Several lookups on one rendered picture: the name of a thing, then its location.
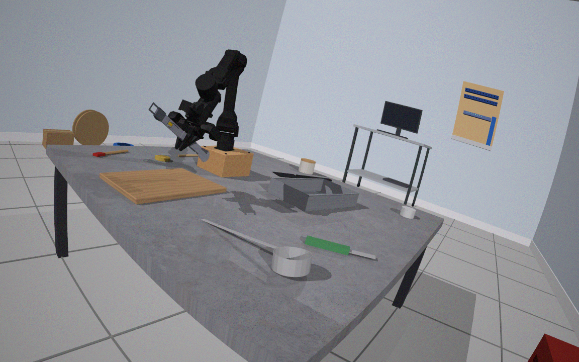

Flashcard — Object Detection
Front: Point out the grey saucepan with long handle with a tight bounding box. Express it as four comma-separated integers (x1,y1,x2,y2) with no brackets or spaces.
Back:
201,219,313,277

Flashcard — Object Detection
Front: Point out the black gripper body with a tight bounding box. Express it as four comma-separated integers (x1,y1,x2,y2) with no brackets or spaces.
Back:
168,101,220,141

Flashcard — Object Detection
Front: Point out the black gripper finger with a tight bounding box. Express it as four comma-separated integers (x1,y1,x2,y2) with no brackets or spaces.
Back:
179,126,204,151
175,122,188,149

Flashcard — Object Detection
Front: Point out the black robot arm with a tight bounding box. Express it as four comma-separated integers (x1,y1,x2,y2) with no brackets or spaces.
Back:
178,49,247,152

